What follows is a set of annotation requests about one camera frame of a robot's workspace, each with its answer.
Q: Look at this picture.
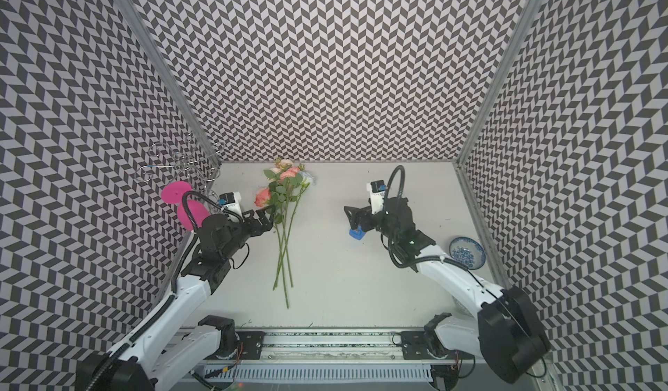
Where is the blue tape dispenser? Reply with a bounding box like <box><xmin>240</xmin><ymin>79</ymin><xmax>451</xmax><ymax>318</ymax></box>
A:
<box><xmin>349</xmin><ymin>227</ymin><xmax>365</xmax><ymax>241</ymax></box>

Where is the aluminium mounting rail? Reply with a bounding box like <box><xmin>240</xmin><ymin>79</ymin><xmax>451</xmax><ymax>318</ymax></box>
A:
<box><xmin>186</xmin><ymin>328</ymin><xmax>474</xmax><ymax>388</ymax></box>

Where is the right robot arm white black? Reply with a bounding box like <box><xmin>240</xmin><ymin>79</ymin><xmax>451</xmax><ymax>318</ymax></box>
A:
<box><xmin>344</xmin><ymin>166</ymin><xmax>551</xmax><ymax>384</ymax></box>

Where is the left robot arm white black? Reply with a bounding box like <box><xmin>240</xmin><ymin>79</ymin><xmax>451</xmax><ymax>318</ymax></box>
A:
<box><xmin>75</xmin><ymin>191</ymin><xmax>278</xmax><ymax>390</ymax></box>

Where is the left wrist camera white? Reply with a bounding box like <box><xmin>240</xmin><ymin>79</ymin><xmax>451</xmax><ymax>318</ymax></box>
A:
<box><xmin>218</xmin><ymin>192</ymin><xmax>243</xmax><ymax>216</ymax></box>

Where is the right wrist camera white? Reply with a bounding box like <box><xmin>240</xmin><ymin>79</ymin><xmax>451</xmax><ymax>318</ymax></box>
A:
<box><xmin>366</xmin><ymin>180</ymin><xmax>386</xmax><ymax>214</ymax></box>

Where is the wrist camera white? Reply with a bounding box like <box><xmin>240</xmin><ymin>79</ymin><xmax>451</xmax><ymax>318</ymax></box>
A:
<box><xmin>366</xmin><ymin>180</ymin><xmax>386</xmax><ymax>214</ymax></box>
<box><xmin>218</xmin><ymin>192</ymin><xmax>243</xmax><ymax>216</ymax></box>

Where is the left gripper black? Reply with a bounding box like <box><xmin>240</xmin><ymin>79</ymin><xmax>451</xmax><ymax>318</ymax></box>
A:
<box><xmin>221</xmin><ymin>204</ymin><xmax>276</xmax><ymax>260</ymax></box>

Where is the pink wine glass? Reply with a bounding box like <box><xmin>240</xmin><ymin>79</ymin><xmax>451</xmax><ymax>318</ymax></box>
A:
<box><xmin>160</xmin><ymin>180</ymin><xmax>212</xmax><ymax>233</ymax></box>

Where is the blue patterned bowl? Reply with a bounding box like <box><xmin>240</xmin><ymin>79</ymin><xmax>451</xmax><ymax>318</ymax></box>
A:
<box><xmin>449</xmin><ymin>236</ymin><xmax>487</xmax><ymax>270</ymax></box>

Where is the wire glass rack stand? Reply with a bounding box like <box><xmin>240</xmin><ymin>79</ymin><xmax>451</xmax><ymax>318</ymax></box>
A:
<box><xmin>132</xmin><ymin>142</ymin><xmax>224</xmax><ymax>205</ymax></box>

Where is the artificial rose bouquet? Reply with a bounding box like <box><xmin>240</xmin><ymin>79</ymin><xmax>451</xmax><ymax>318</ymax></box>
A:
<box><xmin>255</xmin><ymin>158</ymin><xmax>314</xmax><ymax>309</ymax></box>

